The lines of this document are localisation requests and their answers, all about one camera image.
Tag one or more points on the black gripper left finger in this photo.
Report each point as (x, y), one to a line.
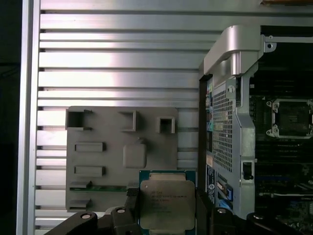
(129, 215)

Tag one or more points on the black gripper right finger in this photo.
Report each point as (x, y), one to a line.
(203, 215)

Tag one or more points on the silver green CPU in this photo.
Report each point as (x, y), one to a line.
(166, 200)

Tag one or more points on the CPU socket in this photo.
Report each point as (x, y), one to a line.
(291, 117)

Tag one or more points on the green RAM stick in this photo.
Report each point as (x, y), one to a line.
(105, 188)

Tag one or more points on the grey plastic parts rack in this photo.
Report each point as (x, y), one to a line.
(112, 151)

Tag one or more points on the grey metal PC case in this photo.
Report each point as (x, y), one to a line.
(244, 127)

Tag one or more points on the dark motherboard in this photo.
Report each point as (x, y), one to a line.
(281, 156)

